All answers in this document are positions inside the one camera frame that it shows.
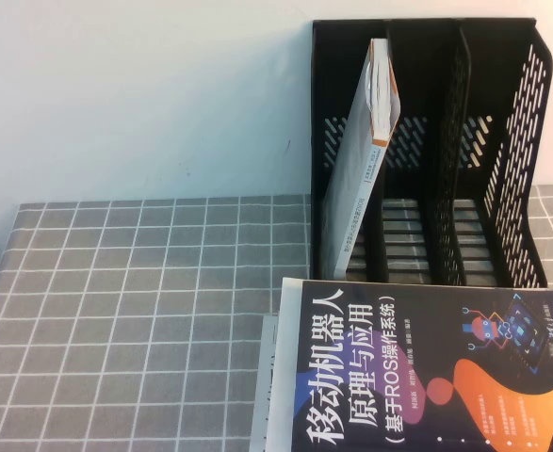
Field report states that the white book orange spine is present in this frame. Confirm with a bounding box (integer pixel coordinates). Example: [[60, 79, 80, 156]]
[[327, 37, 403, 282]]

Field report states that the dark mobile robot book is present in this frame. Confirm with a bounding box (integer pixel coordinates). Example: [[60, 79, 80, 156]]
[[262, 277, 553, 452]]

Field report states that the black plastic book stand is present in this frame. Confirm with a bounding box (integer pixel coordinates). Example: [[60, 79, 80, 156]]
[[311, 17, 553, 288]]

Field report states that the grey checked tablecloth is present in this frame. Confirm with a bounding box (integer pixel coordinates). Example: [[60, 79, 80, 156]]
[[0, 182, 553, 452]]

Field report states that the grey book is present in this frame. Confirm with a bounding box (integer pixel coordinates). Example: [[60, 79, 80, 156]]
[[252, 314, 283, 452]]

